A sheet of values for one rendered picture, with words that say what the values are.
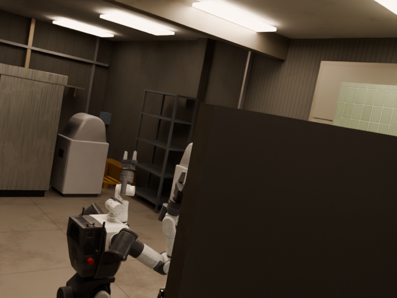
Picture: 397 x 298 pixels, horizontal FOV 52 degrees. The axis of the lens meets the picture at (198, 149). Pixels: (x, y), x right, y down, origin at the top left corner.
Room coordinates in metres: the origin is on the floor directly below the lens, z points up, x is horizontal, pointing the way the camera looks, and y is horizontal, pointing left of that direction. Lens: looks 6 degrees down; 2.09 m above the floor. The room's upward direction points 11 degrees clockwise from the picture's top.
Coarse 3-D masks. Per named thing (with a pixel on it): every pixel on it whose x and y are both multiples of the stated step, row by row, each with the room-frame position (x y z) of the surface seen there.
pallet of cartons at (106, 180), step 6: (108, 162) 9.21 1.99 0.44; (114, 162) 9.36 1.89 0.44; (120, 162) 9.51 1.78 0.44; (108, 168) 9.18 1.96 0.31; (114, 168) 8.99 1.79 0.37; (120, 168) 8.79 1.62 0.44; (108, 174) 9.15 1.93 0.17; (114, 174) 8.95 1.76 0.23; (120, 174) 8.75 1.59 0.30; (108, 180) 8.65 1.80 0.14; (114, 180) 8.79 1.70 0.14; (102, 186) 8.45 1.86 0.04; (114, 186) 8.76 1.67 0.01
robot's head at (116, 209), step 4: (108, 200) 2.24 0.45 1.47; (112, 200) 2.25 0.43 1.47; (108, 204) 2.22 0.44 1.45; (112, 204) 2.19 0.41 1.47; (116, 204) 2.17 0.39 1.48; (120, 204) 2.18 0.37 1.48; (108, 208) 2.23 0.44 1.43; (112, 208) 2.16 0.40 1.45; (116, 208) 2.17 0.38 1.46; (120, 208) 2.18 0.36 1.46; (112, 212) 2.17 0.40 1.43; (116, 212) 2.17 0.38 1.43; (120, 212) 2.18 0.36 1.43; (108, 216) 2.19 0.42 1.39; (112, 216) 2.19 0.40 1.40; (116, 216) 2.21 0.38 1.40
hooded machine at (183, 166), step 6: (192, 144) 6.65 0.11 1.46; (186, 150) 6.74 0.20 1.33; (186, 156) 6.72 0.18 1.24; (180, 162) 6.82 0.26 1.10; (186, 162) 6.70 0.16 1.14; (180, 168) 6.73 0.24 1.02; (186, 168) 6.66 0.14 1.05; (174, 174) 6.83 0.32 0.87; (186, 174) 6.58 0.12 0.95; (174, 180) 6.80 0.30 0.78; (174, 186) 6.78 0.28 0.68
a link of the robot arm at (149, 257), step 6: (144, 246) 2.06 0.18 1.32; (144, 252) 2.04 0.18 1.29; (150, 252) 2.06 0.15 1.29; (156, 252) 2.10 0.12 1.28; (138, 258) 2.04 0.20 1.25; (144, 258) 2.04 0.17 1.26; (150, 258) 2.05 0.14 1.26; (156, 258) 2.07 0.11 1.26; (162, 258) 2.10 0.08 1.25; (144, 264) 2.07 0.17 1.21; (150, 264) 2.06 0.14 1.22; (156, 264) 2.07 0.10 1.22; (162, 264) 2.07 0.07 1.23; (168, 264) 2.07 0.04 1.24; (156, 270) 2.07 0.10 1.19; (162, 270) 2.08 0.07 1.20
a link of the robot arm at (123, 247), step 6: (120, 234) 2.03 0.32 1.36; (126, 234) 2.02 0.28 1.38; (120, 240) 2.00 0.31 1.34; (126, 240) 2.00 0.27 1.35; (132, 240) 2.02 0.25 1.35; (138, 240) 2.06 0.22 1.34; (114, 246) 1.99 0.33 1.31; (120, 246) 1.98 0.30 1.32; (126, 246) 1.99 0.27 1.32; (132, 246) 2.01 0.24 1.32; (138, 246) 2.03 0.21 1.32; (120, 252) 1.96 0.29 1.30; (126, 252) 1.98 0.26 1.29; (132, 252) 2.01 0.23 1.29; (138, 252) 2.02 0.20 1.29
